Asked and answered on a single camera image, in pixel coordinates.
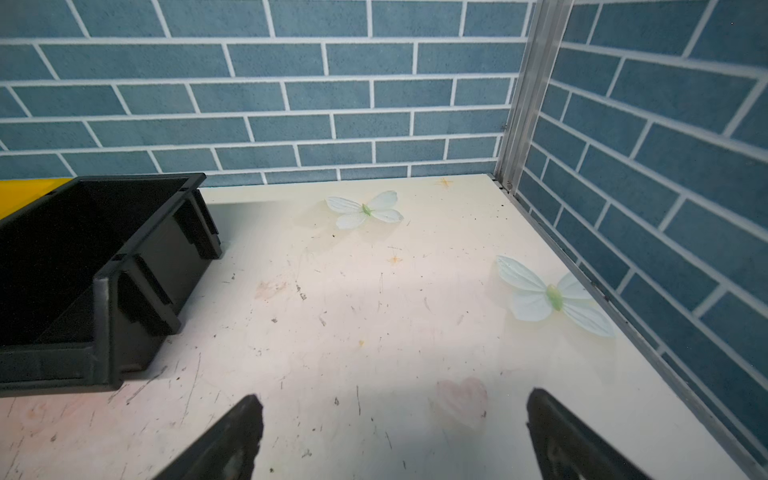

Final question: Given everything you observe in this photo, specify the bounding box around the black plastic bin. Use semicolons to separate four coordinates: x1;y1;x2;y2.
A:
1;173;222;397

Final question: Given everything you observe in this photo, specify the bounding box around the yellow plastic bin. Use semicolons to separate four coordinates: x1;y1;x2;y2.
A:
0;178;70;219

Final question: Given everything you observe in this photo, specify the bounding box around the aluminium corner post right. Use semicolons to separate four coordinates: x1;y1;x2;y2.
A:
495;0;573;195

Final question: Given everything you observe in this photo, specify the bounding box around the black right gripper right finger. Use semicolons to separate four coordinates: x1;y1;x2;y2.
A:
526;388;649;480

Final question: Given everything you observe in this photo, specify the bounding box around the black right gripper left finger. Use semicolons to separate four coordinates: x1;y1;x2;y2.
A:
155;394;264;480

